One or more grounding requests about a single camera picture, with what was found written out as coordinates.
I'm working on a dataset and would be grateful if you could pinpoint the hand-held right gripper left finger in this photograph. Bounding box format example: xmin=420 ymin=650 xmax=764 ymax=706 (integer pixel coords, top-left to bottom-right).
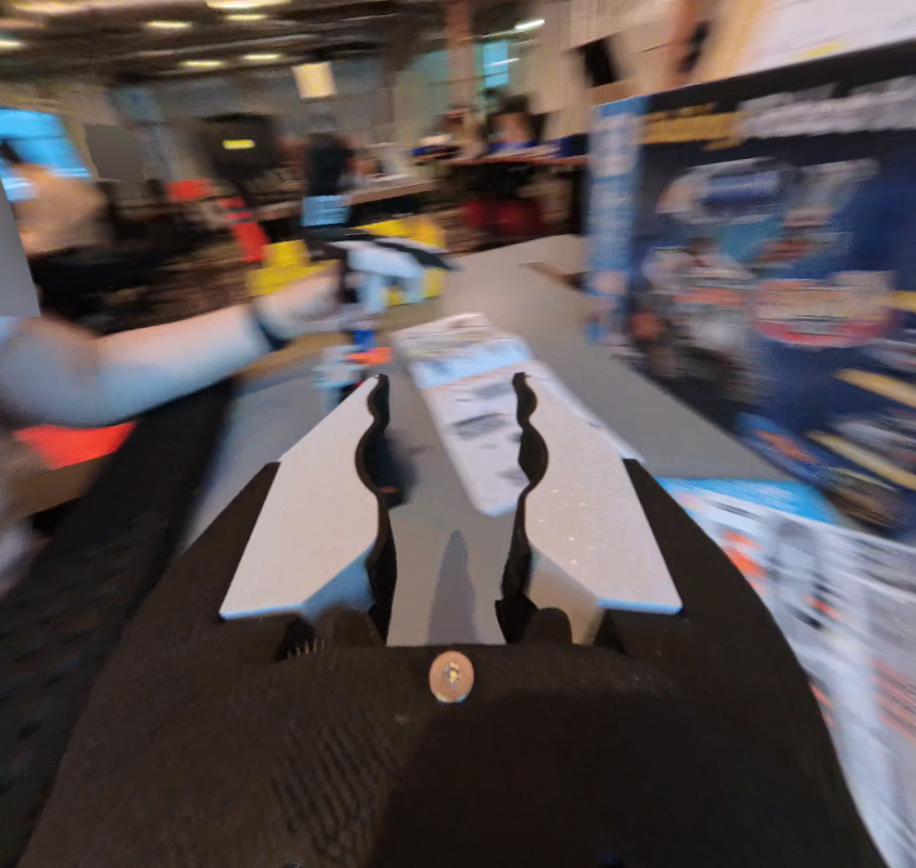
xmin=218 ymin=373 xmax=399 ymax=646

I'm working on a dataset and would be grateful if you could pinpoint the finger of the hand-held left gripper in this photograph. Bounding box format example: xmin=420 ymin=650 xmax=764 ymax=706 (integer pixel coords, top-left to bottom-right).
xmin=342 ymin=237 xmax=460 ymax=276

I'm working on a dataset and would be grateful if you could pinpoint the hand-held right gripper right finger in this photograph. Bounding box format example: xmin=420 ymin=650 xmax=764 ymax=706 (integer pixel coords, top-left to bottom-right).
xmin=495 ymin=371 xmax=684 ymax=646

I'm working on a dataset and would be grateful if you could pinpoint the black grey brick assembly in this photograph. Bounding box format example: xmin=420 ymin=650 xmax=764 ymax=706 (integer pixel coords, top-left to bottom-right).
xmin=315 ymin=327 xmax=410 ymax=510

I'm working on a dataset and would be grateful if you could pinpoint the person's left forearm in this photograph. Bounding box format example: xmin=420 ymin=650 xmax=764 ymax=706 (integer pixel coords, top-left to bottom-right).
xmin=0 ymin=303 xmax=269 ymax=429

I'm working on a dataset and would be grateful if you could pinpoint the grey desk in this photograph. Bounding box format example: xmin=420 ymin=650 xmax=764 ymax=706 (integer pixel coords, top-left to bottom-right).
xmin=182 ymin=234 xmax=784 ymax=647

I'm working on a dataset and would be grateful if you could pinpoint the person's left hand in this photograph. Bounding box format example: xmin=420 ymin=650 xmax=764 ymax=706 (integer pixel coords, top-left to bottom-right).
xmin=254 ymin=272 xmax=348 ymax=343

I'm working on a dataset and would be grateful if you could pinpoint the yellow plastic bin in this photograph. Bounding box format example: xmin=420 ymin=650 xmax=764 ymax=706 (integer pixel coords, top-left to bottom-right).
xmin=247 ymin=217 xmax=448 ymax=307

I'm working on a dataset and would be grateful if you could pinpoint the black wristband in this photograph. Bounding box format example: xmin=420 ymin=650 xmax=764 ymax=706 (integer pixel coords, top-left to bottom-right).
xmin=247 ymin=303 xmax=287 ymax=352

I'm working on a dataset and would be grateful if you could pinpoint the black monitor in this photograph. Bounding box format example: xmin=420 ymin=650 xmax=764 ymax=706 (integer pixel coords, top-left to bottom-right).
xmin=200 ymin=115 xmax=276 ymax=182

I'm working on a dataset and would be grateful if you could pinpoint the open white instruction booklet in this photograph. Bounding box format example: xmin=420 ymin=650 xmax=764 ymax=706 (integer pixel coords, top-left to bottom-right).
xmin=390 ymin=313 xmax=641 ymax=518

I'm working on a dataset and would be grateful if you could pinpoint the orange panel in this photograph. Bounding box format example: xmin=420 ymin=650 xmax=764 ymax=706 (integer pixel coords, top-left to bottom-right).
xmin=14 ymin=420 xmax=137 ymax=468

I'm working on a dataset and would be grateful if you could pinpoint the white orange sticker sheet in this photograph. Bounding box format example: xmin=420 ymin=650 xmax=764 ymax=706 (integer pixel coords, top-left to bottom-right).
xmin=687 ymin=503 xmax=916 ymax=868

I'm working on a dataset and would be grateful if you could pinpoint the blue robot kit box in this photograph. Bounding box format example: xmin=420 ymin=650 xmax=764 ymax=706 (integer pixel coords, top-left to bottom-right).
xmin=583 ymin=45 xmax=916 ymax=540

